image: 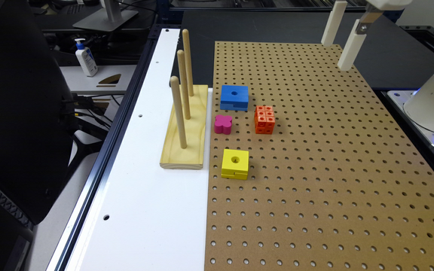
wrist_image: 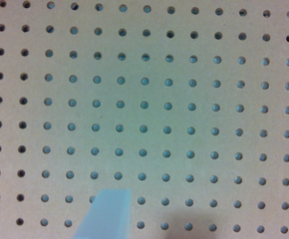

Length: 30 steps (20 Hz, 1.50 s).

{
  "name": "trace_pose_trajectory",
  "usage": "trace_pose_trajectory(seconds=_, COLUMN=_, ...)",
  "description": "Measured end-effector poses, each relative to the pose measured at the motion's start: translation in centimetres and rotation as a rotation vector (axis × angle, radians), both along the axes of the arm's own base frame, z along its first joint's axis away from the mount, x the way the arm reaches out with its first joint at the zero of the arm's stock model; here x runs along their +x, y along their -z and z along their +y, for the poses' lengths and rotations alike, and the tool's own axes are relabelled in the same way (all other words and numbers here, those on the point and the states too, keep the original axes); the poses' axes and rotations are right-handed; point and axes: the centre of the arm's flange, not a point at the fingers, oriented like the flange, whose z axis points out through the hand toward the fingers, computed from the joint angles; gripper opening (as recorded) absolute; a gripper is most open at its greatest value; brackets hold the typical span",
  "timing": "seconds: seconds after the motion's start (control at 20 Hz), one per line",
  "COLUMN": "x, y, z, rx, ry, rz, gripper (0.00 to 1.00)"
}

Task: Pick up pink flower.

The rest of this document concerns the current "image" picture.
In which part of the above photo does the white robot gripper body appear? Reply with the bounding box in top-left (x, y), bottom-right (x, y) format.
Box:
top-left (366, 0), bottom-right (412, 11)

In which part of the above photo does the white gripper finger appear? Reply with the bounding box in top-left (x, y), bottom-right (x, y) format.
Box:
top-left (338, 9), bottom-right (383, 71)
top-left (321, 0), bottom-right (347, 47)

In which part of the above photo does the pink flower block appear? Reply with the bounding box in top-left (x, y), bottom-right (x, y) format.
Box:
top-left (214, 114), bottom-right (233, 135)

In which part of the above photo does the orange cube block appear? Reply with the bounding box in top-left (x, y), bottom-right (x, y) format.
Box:
top-left (254, 105), bottom-right (276, 134)

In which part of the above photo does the blue square block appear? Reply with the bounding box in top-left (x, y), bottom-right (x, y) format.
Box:
top-left (220, 85), bottom-right (249, 111)

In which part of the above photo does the rear wooden peg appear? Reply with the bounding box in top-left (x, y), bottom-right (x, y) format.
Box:
top-left (182, 29), bottom-right (194, 96)

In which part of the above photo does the wooden peg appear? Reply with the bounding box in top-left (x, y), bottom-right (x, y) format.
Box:
top-left (182, 29), bottom-right (194, 96)
top-left (177, 50), bottom-right (191, 120)
top-left (170, 76), bottom-right (187, 149)

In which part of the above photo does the brown pegboard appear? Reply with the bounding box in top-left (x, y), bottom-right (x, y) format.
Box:
top-left (205, 41), bottom-right (434, 270)

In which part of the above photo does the middle wooden peg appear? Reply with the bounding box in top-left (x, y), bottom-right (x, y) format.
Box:
top-left (177, 50), bottom-right (191, 120)

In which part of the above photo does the front wooden peg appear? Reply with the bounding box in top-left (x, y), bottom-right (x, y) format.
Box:
top-left (170, 76), bottom-right (187, 149)

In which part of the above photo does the yellow square block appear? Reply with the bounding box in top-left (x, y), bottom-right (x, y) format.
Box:
top-left (221, 149), bottom-right (249, 180)

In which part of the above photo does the wooden peg stand base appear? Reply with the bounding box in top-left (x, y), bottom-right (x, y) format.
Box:
top-left (160, 85), bottom-right (208, 169)

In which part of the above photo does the silver monitor stand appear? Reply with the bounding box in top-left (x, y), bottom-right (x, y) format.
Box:
top-left (72, 0), bottom-right (139, 32)

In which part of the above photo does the white lotion pump bottle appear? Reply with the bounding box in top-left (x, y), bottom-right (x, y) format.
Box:
top-left (75, 38), bottom-right (98, 77)

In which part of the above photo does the white board panel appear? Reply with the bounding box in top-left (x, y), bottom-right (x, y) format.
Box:
top-left (66, 29), bottom-right (208, 270)

